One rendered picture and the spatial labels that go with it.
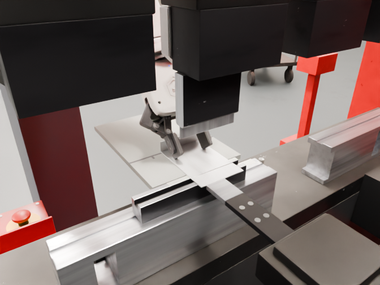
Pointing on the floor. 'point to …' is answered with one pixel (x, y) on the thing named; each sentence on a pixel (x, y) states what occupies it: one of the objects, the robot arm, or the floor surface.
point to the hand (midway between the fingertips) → (190, 142)
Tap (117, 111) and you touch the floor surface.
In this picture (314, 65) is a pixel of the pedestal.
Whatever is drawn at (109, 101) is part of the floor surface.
